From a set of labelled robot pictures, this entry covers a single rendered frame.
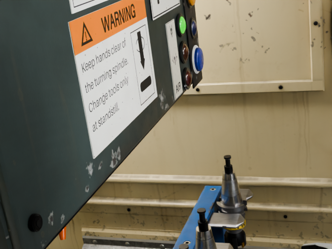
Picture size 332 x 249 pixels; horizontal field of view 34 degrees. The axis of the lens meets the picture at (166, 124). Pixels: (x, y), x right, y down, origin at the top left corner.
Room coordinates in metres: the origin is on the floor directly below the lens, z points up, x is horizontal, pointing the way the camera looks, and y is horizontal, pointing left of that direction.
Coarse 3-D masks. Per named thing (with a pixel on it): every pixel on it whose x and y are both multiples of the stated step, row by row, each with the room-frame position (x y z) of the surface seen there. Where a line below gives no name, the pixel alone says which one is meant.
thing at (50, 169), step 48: (0, 0) 0.32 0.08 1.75; (48, 0) 0.37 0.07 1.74; (144, 0) 0.53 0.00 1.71; (0, 48) 0.31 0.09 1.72; (48, 48) 0.35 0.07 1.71; (0, 96) 0.30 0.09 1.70; (48, 96) 0.34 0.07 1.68; (0, 144) 0.29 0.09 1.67; (48, 144) 0.33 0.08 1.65; (0, 192) 0.29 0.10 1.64; (48, 192) 0.32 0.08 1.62; (0, 240) 0.28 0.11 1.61; (48, 240) 0.31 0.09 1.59
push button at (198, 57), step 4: (196, 48) 0.67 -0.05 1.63; (200, 48) 0.67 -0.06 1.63; (196, 52) 0.66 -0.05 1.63; (200, 52) 0.67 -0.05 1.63; (196, 56) 0.66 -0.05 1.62; (200, 56) 0.67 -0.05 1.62; (196, 60) 0.66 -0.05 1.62; (200, 60) 0.66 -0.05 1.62; (196, 64) 0.66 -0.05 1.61; (200, 64) 0.66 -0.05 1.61; (196, 68) 0.66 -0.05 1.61; (200, 68) 0.66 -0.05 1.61
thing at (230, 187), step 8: (224, 176) 1.00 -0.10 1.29; (232, 176) 1.00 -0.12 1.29; (224, 184) 1.00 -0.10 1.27; (232, 184) 1.00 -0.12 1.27; (224, 192) 1.00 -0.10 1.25; (232, 192) 0.99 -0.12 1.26; (240, 192) 1.01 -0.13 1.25; (224, 200) 1.00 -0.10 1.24; (232, 200) 0.99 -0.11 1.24; (240, 200) 1.00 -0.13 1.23
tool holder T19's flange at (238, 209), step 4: (220, 200) 1.03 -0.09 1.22; (244, 200) 1.01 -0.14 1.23; (220, 204) 1.00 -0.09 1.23; (240, 204) 0.99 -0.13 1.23; (244, 204) 0.99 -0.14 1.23; (220, 208) 1.00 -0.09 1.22; (224, 208) 0.99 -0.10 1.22; (228, 208) 0.98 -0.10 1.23; (232, 208) 0.98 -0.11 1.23; (236, 208) 0.98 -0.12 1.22; (240, 208) 0.98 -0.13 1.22; (244, 208) 0.99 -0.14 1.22; (220, 212) 1.00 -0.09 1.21; (224, 212) 0.99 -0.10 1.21; (228, 212) 0.98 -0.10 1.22; (232, 212) 0.98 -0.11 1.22; (236, 212) 0.99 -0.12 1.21; (240, 212) 0.99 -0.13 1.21; (244, 212) 0.99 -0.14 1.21
